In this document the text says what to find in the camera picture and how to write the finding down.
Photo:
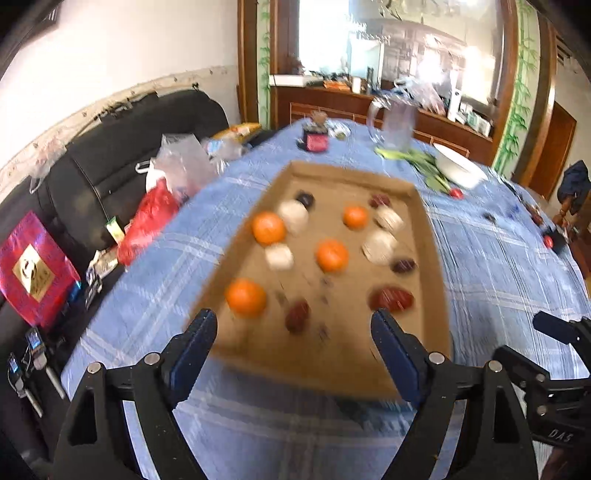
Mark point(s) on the black leather sofa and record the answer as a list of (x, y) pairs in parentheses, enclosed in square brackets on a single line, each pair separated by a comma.
[(106, 152)]

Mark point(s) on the black metal cup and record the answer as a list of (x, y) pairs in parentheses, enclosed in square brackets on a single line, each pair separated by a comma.
[(562, 237)]

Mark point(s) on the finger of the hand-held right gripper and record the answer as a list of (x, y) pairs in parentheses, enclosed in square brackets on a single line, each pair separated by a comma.
[(524, 369), (561, 328)]

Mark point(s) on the wooden room divider frame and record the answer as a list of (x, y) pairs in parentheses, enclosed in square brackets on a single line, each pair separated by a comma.
[(249, 69)]

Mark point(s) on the dark bottle with pink label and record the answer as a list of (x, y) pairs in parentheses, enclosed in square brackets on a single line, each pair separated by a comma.
[(316, 138)]

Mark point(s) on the translucent plastic bag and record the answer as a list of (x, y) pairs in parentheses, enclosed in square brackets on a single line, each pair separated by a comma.
[(418, 92)]

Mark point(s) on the tall white bottle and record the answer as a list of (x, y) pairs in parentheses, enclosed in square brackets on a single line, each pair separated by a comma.
[(455, 99)]

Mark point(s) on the blue plaid tablecloth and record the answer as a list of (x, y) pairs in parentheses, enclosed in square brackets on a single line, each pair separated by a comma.
[(485, 286)]

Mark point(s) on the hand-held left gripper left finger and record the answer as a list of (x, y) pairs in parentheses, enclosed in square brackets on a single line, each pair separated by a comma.
[(194, 355)]

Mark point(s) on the brown wooden door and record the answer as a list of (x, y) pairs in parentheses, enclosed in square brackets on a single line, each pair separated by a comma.
[(556, 147)]

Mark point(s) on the red tomato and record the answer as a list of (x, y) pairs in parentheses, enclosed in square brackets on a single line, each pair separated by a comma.
[(456, 193), (548, 241)]

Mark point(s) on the brown wooden ornament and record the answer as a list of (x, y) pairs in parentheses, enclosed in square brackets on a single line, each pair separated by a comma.
[(535, 214)]

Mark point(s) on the orange mandarin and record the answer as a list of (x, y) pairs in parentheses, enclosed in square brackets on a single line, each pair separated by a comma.
[(246, 297), (331, 255), (355, 217), (268, 227)]

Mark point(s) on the small peeled sugarcane piece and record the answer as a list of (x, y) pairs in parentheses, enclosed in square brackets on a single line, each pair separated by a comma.
[(279, 256)]

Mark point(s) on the red plastic bag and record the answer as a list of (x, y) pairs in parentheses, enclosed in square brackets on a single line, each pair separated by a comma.
[(147, 217)]

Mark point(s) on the white bowl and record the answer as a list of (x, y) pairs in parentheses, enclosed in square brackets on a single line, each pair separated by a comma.
[(459, 166)]

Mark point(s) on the small green packet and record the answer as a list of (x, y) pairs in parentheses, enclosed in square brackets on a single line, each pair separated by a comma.
[(113, 229)]

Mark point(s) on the dark blue jacket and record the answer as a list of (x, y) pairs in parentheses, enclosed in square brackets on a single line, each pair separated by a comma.
[(575, 182)]

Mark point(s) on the shallow cardboard box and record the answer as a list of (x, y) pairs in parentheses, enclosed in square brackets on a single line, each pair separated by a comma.
[(351, 355)]

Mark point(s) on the thin white plastic bag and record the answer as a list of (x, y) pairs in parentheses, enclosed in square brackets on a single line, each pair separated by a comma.
[(44, 161)]

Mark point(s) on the green bamboo wall decal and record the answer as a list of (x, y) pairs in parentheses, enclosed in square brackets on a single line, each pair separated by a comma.
[(519, 106)]

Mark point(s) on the clear plastic bag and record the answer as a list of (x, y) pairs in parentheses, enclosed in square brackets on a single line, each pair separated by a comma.
[(182, 159)]

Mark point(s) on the white flat box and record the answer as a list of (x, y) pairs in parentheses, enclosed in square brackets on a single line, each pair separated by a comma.
[(286, 81)]

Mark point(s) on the wooden sideboard cabinet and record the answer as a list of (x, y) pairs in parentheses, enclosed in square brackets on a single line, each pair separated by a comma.
[(332, 104)]

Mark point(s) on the green leafy vegetable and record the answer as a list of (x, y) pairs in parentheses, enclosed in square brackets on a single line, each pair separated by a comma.
[(425, 166)]

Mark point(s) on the clear glass mug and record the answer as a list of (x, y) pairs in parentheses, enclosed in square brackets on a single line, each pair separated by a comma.
[(397, 124)]

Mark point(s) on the dark jujube date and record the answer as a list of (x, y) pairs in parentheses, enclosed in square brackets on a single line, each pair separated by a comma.
[(489, 217), (304, 199)]

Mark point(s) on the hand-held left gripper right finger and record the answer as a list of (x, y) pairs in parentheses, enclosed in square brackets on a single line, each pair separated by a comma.
[(397, 360)]

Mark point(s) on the large red jujube date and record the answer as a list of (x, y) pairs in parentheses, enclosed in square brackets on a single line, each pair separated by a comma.
[(391, 297)]

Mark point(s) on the red gift bag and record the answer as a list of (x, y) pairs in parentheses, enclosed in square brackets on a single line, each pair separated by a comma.
[(32, 267)]

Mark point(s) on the clear plastic wrapper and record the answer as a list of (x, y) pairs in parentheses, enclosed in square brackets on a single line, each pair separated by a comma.
[(340, 131)]

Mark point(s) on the yellow snack packet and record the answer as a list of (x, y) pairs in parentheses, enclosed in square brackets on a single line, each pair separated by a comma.
[(240, 130)]

